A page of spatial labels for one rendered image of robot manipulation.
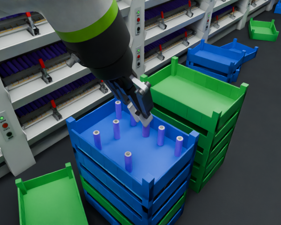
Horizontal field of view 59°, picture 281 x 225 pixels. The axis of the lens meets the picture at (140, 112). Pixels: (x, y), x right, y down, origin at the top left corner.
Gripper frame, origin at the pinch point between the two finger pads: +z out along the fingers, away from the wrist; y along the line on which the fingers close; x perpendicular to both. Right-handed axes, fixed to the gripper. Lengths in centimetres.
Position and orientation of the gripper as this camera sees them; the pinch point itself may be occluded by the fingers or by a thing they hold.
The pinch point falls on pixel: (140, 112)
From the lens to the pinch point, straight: 55.4
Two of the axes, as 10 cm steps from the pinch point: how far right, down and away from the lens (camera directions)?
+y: 7.4, 4.3, -5.2
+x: 6.1, -7.5, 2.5
